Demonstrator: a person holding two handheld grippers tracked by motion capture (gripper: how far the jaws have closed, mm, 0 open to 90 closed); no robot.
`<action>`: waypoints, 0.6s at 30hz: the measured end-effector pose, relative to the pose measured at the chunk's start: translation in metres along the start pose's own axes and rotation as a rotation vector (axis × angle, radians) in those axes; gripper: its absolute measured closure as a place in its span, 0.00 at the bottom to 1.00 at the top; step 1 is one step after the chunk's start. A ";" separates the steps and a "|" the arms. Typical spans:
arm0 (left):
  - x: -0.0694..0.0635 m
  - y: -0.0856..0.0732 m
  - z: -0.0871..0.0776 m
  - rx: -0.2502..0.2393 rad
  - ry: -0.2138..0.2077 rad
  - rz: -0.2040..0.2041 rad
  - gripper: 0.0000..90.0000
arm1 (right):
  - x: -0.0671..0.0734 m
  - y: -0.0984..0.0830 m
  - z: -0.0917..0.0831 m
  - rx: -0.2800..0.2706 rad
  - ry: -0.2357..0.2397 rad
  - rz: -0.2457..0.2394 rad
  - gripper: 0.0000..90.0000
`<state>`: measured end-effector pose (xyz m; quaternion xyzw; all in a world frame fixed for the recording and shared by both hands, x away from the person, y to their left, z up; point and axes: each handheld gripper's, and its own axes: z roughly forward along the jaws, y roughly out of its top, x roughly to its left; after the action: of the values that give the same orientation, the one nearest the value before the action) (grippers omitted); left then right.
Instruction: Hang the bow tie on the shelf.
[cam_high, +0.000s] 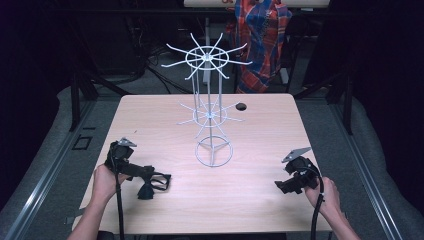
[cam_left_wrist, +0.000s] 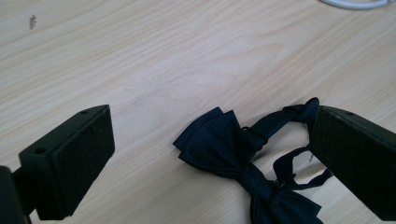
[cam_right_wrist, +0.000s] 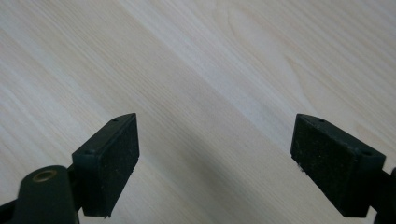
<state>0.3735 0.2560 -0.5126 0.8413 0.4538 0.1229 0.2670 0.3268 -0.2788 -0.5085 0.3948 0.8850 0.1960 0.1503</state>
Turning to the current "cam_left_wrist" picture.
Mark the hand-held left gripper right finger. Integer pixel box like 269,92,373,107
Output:
309,105,396,222

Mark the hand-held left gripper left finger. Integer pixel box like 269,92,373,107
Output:
12,104,116,221

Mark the dark navy bow tie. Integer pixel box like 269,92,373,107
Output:
173,97,334,224

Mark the white cable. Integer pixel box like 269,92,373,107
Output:
318,0,393,10

